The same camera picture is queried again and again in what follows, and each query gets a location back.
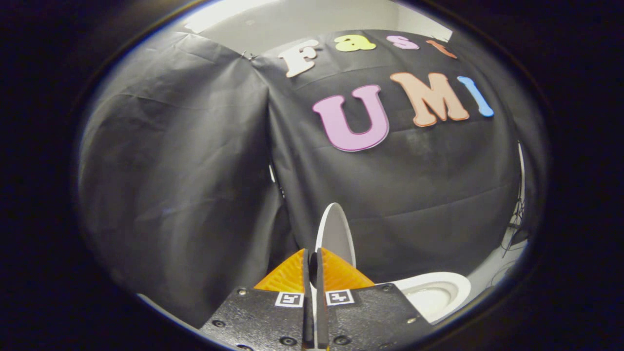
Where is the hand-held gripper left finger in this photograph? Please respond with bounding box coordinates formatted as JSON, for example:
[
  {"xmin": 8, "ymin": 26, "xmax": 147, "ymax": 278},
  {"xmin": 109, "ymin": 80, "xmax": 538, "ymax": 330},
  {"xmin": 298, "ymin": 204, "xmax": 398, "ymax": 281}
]
[{"xmin": 200, "ymin": 249, "xmax": 315, "ymax": 351}]

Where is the black tripod stand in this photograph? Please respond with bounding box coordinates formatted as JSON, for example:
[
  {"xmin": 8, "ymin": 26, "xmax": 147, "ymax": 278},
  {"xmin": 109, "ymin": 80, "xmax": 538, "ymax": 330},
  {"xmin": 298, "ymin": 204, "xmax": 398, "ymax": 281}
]
[{"xmin": 502, "ymin": 141, "xmax": 531, "ymax": 259}]

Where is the black backdrop cloth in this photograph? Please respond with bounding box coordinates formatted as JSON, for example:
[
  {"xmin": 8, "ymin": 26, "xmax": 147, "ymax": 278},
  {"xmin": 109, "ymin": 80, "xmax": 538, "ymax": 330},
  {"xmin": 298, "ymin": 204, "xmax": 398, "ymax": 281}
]
[{"xmin": 78, "ymin": 29, "xmax": 547, "ymax": 330}]

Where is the white toilet lid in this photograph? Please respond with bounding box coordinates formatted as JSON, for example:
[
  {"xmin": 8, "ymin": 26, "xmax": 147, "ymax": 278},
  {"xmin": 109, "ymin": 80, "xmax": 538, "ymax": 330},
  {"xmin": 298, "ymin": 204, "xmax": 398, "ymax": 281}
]
[{"xmin": 312, "ymin": 202, "xmax": 357, "ymax": 323}]

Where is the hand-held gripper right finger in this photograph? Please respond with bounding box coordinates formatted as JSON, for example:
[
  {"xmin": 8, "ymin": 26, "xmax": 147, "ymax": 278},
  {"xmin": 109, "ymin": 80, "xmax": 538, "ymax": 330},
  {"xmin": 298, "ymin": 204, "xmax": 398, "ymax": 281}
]
[{"xmin": 314, "ymin": 247, "xmax": 434, "ymax": 351}]

